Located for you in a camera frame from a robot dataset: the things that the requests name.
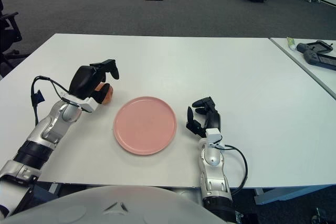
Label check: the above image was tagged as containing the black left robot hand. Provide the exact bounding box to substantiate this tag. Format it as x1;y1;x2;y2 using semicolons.
68;58;121;105

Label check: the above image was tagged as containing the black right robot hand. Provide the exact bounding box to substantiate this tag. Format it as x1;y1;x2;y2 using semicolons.
185;96;223;138

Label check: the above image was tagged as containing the red yellow apple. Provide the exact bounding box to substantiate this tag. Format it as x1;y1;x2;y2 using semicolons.
94;82;114;105

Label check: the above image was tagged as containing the pink round plate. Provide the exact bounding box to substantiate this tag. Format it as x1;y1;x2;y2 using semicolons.
113;96;178;156

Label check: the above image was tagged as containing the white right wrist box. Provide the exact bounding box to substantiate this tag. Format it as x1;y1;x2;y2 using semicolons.
205;127;223;147

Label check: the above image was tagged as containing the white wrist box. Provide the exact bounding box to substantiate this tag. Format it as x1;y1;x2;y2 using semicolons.
61;91;99;113
205;127;223;147

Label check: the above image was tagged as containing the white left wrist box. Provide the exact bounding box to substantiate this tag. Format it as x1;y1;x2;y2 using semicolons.
61;91;99;113

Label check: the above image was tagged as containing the black office chair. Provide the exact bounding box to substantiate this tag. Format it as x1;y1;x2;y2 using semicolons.
0;0;30;76

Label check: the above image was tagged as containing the green white tube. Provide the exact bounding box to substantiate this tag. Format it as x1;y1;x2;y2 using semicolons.
286;37;297;51

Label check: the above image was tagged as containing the dark grey handheld controller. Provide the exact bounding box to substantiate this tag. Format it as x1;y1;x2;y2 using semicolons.
302;50;336;71

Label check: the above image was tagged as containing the grey robot torso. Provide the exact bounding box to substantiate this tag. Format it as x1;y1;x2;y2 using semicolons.
0;184;224;224

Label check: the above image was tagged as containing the black caster wheel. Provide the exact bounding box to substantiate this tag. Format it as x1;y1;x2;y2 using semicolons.
312;207;327;224

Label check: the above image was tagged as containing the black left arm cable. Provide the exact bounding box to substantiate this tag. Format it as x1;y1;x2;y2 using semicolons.
30;76;80;128

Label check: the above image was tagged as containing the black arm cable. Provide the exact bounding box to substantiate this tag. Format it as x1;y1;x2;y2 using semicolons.
30;76;80;128
217;144;249;196

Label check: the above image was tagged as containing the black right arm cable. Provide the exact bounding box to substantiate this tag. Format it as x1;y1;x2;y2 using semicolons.
217;144;249;196

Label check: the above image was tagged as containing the black controller with frame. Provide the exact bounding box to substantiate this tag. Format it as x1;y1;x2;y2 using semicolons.
296;39;336;55

